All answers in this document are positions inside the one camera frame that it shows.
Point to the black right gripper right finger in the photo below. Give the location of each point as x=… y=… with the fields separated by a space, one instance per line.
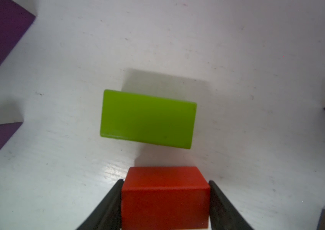
x=223 y=215

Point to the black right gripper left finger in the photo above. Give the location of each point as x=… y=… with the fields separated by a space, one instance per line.
x=107 y=215

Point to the red rectangular block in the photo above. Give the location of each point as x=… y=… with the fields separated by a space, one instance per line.
x=164 y=198

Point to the green rectangular block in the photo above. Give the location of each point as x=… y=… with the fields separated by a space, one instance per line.
x=148 y=119

